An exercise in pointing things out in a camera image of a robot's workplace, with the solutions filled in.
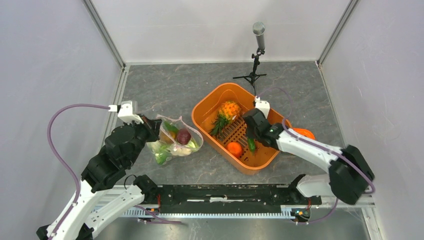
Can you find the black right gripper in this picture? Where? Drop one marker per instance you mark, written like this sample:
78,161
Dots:
249,133

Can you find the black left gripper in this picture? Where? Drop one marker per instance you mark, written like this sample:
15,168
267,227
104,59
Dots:
152,125

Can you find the green toy cucumber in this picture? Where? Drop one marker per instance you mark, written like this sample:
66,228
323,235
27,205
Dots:
251,145

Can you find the orange toy pineapple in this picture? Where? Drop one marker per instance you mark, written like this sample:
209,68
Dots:
226,114

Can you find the green toy lettuce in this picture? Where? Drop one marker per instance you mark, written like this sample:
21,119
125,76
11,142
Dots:
161,151

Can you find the small yellow toy fruit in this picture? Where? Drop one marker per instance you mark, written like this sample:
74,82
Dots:
167,138

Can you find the yellow green toy mango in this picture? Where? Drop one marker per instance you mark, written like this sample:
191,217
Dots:
170,128

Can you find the clear dotted zip top bag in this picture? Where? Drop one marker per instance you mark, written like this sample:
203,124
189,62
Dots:
180,124

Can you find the dark red toy fruit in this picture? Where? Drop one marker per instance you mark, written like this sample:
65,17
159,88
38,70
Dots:
183,136

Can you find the white toy cabbage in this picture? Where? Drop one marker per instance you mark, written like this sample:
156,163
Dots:
184,150

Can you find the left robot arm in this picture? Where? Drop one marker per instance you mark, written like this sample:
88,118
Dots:
79,220

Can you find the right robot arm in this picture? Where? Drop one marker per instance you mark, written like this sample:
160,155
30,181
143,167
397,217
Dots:
347,174

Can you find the orange toy carrot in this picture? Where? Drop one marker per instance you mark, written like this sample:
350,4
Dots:
235,149

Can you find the orange plastic basket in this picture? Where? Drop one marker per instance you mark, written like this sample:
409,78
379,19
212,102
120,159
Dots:
204,114

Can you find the black microphone tripod stand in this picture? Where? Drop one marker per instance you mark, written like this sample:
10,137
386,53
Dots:
252,77

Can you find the grey microphone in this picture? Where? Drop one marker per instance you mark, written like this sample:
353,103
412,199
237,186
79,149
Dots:
258,30

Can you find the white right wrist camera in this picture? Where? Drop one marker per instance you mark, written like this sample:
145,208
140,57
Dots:
262,105

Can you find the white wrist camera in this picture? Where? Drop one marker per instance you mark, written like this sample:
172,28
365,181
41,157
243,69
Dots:
127,112
262,105

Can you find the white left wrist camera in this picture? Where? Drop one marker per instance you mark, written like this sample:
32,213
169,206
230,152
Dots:
127,112

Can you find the orange toy handle block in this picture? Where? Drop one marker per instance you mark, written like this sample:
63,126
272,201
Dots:
305,132

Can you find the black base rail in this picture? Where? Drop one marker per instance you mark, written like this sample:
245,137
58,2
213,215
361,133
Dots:
248,201

